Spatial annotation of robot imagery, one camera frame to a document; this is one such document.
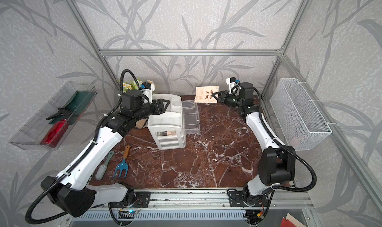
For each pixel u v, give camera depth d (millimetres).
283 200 751
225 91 706
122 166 845
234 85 731
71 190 371
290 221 679
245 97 628
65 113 656
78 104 669
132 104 531
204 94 820
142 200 726
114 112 536
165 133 892
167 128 737
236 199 732
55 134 576
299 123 618
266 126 512
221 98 704
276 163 480
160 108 637
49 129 599
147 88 619
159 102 629
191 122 932
